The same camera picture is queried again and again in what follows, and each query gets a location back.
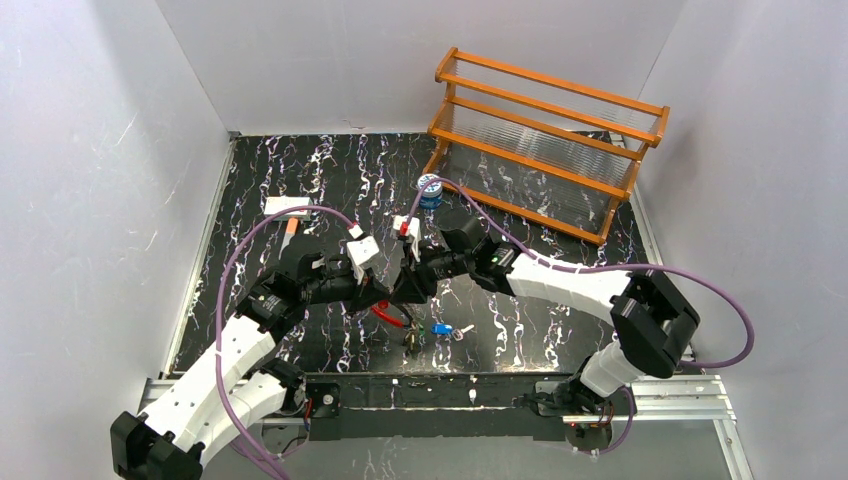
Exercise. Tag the white box with red logo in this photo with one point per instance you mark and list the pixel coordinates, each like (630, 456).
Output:
(275, 204)

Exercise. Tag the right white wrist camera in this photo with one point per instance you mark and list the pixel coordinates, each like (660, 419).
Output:
(407, 230)

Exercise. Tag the blue key tag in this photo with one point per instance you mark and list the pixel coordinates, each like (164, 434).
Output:
(442, 329)

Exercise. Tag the white orange marker pen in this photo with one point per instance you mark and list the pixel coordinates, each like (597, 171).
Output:
(290, 231)

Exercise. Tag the aluminium rail frame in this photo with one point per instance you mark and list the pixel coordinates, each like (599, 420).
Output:
(484, 426)

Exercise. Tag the orange wooden shelf rack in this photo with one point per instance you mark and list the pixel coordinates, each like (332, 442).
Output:
(557, 153)

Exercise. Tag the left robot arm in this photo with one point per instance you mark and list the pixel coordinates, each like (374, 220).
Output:
(236, 383)

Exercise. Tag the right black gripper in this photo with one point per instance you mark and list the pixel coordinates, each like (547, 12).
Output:
(421, 273)

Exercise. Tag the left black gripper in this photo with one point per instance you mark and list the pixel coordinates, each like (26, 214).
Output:
(374, 287)

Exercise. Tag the blue jar with patterned lid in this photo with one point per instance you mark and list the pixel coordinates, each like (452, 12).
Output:
(431, 191)

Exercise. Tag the silver key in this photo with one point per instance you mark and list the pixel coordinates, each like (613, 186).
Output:
(458, 334)

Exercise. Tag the metal key organizer red handle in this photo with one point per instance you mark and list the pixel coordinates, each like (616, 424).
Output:
(402, 317)

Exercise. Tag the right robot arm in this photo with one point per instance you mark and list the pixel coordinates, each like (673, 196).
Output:
(653, 320)

